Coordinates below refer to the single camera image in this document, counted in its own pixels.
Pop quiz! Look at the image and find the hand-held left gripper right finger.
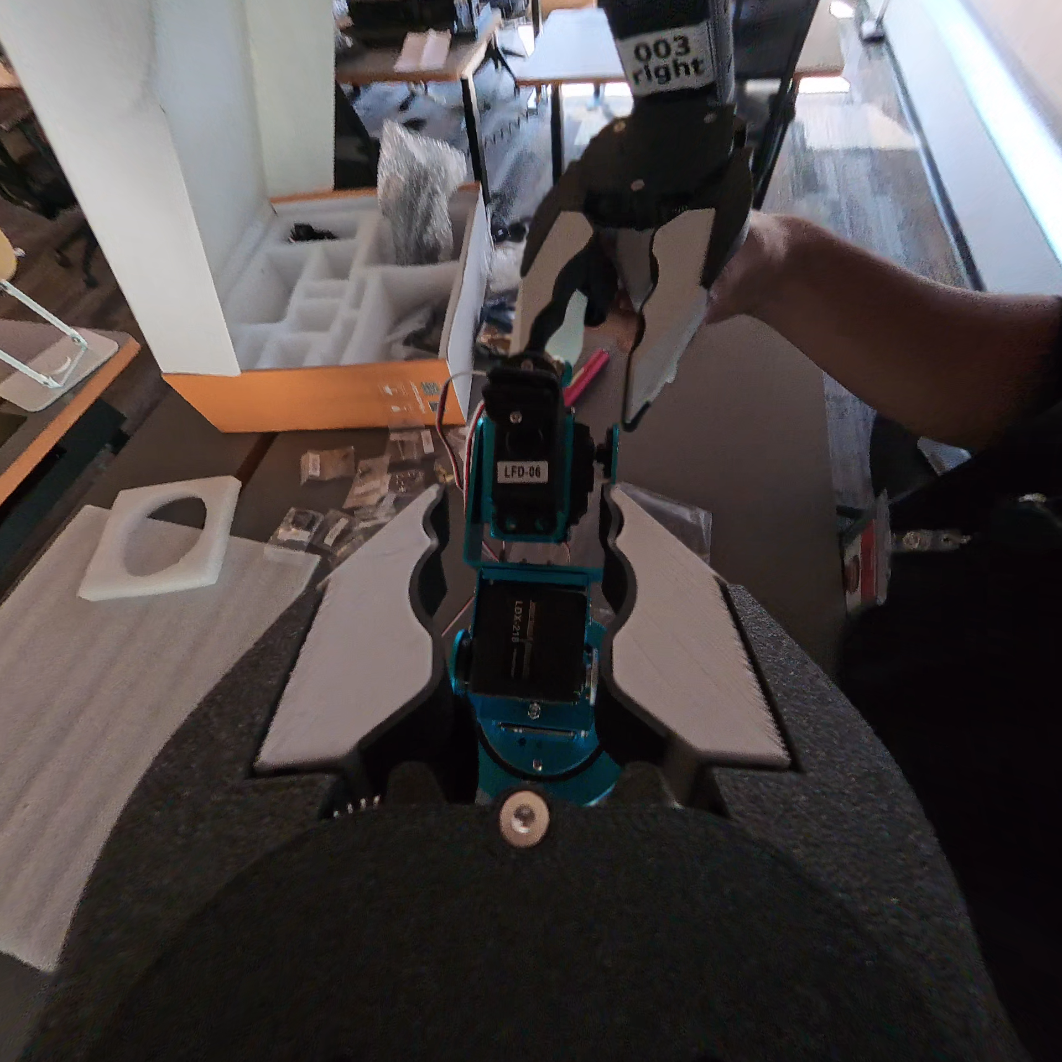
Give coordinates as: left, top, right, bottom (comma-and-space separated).
599, 485, 793, 768

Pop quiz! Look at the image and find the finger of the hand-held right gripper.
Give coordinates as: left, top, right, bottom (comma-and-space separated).
514, 207, 619, 366
618, 206, 719, 433

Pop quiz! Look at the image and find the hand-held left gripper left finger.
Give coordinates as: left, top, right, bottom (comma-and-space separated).
253, 483, 449, 777

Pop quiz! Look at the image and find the black servo motor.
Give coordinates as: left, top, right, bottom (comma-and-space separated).
481, 352, 594, 540

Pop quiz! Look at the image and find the blue toy robot arm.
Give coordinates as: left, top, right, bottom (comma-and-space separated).
448, 365, 623, 808

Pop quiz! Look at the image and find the person's right forearm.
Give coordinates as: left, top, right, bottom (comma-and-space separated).
780, 224, 1062, 453

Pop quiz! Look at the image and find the dark grey desk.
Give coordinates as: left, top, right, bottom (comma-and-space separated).
0, 307, 881, 997

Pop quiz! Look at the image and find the grey desk with orange edge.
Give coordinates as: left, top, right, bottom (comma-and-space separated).
0, 315, 142, 507

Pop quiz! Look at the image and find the person's right hand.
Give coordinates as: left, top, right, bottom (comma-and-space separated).
705, 211, 820, 329

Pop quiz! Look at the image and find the dark red metal tube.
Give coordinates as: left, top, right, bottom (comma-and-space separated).
564, 348, 611, 408

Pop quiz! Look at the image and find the large clear plastic bag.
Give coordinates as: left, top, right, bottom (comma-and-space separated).
622, 490, 713, 582

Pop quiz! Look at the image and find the pile of small parts bags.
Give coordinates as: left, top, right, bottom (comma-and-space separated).
265, 427, 466, 557

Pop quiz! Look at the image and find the orange white cardboard box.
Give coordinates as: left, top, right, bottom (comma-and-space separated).
0, 0, 499, 434

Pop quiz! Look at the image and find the white foam sheet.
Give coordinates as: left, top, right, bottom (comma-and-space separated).
0, 504, 325, 972

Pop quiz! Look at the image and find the person's black clothing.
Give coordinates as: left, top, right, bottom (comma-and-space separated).
838, 415, 1062, 1062

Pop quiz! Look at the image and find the tan chair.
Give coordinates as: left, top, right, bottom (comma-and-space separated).
0, 228, 121, 413

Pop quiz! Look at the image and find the red white servo cable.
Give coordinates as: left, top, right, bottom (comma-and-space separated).
438, 372, 491, 491

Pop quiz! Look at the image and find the red lanyard card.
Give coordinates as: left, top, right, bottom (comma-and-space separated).
838, 498, 893, 615

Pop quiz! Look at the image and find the white foam frame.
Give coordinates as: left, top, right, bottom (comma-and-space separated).
76, 475, 243, 602

